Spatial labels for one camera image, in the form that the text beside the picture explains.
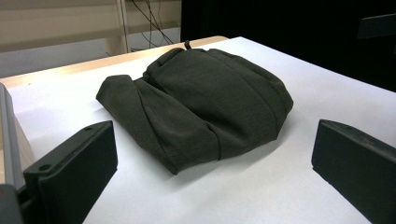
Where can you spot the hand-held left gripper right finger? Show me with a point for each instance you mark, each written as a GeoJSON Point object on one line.
{"type": "Point", "coordinates": [358, 168]}

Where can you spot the dark grey garment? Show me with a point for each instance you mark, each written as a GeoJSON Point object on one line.
{"type": "Point", "coordinates": [199, 105]}

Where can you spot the black curtain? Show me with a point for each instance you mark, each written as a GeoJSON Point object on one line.
{"type": "Point", "coordinates": [280, 31]}

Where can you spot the beige wooden shelf unit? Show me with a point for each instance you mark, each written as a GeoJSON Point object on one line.
{"type": "Point", "coordinates": [62, 18]}

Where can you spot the black metal stand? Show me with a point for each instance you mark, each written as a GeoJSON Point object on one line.
{"type": "Point", "coordinates": [378, 26]}

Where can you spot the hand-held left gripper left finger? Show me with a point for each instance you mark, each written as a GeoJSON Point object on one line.
{"type": "Point", "coordinates": [71, 174]}

